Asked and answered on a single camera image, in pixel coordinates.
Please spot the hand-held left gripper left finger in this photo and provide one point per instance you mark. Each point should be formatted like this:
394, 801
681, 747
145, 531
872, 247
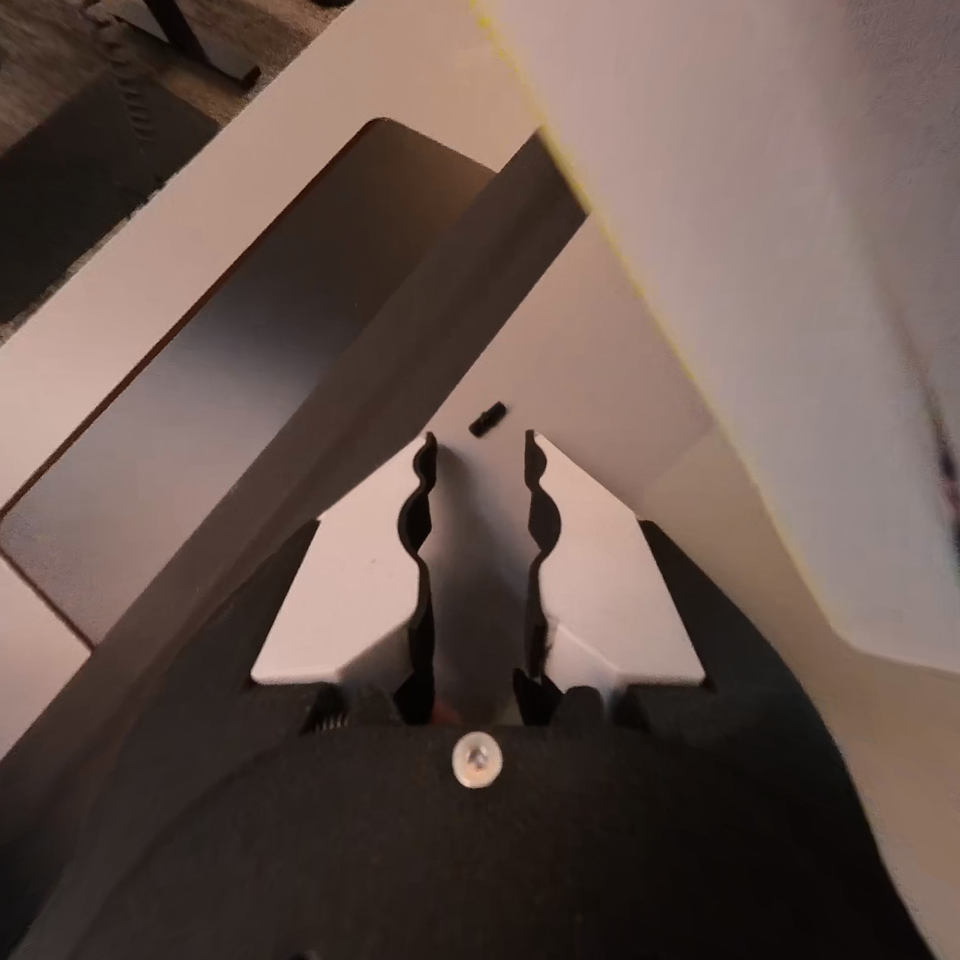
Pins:
337, 585

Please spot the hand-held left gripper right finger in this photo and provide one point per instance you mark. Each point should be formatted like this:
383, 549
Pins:
615, 585

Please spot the black metal table leg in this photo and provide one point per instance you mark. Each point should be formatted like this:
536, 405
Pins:
195, 37

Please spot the black lego pin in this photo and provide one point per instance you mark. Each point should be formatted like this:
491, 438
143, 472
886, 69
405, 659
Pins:
488, 419

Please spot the white cardboard box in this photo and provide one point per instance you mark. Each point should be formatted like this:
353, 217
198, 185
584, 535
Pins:
600, 337

